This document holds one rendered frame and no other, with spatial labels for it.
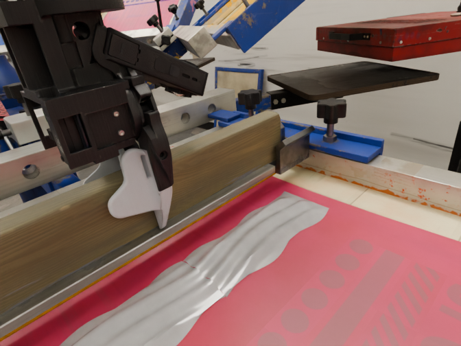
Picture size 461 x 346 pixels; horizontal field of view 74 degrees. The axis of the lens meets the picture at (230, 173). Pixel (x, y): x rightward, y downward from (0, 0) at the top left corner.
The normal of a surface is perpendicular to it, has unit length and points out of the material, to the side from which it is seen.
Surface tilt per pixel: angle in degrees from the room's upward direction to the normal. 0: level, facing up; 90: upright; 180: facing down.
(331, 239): 0
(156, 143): 79
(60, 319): 0
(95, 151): 90
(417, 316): 0
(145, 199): 84
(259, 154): 91
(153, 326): 29
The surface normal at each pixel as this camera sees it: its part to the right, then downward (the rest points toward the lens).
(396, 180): -0.72, 0.38
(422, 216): -0.10, -0.88
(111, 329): 0.27, -0.58
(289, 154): 0.69, 0.27
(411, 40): 0.24, 0.43
